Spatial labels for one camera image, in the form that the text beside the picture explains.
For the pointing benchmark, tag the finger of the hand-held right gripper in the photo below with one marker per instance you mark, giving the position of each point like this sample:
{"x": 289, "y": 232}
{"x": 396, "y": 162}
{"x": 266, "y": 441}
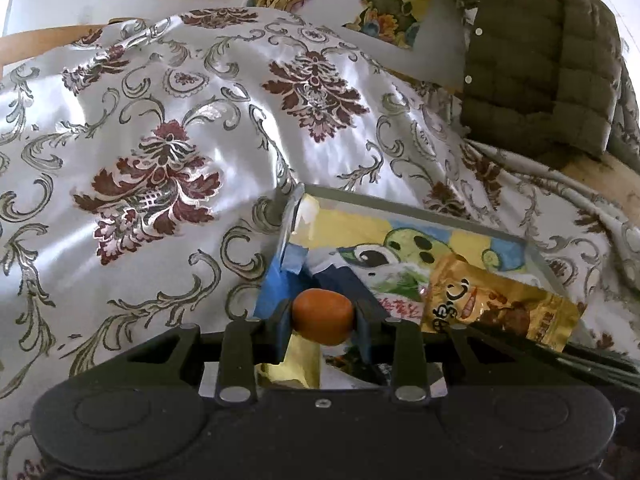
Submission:
{"x": 575, "y": 360}

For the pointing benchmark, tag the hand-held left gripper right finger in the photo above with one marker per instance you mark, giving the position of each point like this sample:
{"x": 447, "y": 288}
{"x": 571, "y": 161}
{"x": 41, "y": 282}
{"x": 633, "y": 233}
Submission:
{"x": 369, "y": 320}

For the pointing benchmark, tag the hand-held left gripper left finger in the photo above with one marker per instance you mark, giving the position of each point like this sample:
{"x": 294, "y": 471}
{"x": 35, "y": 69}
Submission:
{"x": 280, "y": 327}

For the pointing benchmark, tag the white and green snack packet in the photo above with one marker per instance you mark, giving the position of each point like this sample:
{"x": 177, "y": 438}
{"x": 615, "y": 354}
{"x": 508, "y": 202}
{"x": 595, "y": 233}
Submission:
{"x": 400, "y": 300}

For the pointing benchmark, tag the small orange tangerine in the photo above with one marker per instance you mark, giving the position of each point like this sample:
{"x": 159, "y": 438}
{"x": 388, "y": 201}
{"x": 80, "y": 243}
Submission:
{"x": 322, "y": 316}

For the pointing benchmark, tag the grey tray with cartoon picture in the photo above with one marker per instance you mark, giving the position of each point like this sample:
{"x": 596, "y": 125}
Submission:
{"x": 350, "y": 230}

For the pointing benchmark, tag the golden snack packet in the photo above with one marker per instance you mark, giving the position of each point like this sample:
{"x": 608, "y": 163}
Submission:
{"x": 500, "y": 300}

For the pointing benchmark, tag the floral satin blanket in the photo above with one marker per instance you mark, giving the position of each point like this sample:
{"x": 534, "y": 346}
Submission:
{"x": 150, "y": 160}

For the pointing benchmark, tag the grey hanging cloth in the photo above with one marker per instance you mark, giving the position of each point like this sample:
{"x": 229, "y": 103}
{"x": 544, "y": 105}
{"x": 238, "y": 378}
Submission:
{"x": 442, "y": 35}

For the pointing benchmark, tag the olive quilted jacket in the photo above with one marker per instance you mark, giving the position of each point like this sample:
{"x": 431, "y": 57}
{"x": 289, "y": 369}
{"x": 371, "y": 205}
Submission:
{"x": 540, "y": 60}

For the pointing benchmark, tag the wooden bed rail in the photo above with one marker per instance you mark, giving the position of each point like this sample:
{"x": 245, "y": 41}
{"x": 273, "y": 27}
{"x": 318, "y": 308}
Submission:
{"x": 45, "y": 42}
{"x": 610, "y": 180}

